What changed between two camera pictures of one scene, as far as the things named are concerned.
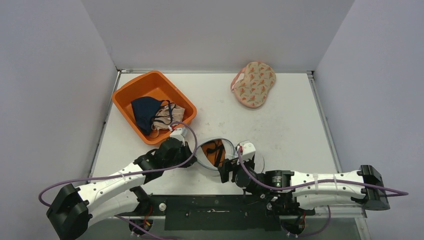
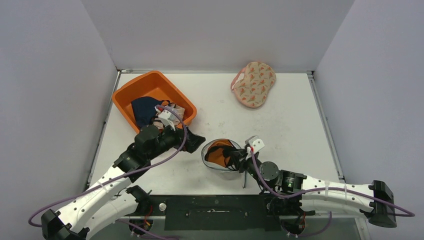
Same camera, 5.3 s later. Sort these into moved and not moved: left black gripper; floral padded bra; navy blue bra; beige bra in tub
Moved: left black gripper
Not moved: floral padded bra; navy blue bra; beige bra in tub
